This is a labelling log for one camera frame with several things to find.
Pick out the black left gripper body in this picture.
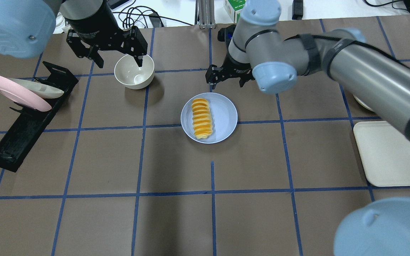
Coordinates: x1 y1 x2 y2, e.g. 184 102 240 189
66 26 148 59

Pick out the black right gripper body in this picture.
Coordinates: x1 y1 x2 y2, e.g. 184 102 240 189
205 53 255 80

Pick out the blue plate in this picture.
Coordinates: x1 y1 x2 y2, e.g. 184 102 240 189
180 92 238 144

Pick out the yellow ridged bread roll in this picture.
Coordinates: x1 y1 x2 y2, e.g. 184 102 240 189
191 98 213 139

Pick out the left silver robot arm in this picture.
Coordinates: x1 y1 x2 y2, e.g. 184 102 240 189
0 0 147 68

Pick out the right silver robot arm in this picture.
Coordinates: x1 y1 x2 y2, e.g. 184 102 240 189
206 0 410 256

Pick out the cream plate in rack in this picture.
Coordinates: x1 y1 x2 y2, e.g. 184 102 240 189
8 78 64 99

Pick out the pink plate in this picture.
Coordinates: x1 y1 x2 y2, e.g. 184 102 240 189
0 76 52 112

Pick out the round white plate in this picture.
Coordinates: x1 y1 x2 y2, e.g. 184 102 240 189
353 95 374 112

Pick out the cream ceramic bowl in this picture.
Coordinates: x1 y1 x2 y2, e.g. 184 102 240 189
114 55 154 90

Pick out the green white carton box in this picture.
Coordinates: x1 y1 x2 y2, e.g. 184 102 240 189
223 0 246 24

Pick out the black power adapter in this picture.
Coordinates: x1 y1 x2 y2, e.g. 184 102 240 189
291 0 304 20

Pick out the black dish rack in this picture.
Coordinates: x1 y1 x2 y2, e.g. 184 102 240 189
0 61 78 173

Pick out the white rectangular tray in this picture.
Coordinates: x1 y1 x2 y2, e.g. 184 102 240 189
353 121 410 187

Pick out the aluminium frame post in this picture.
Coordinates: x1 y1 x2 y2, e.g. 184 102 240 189
195 0 216 30

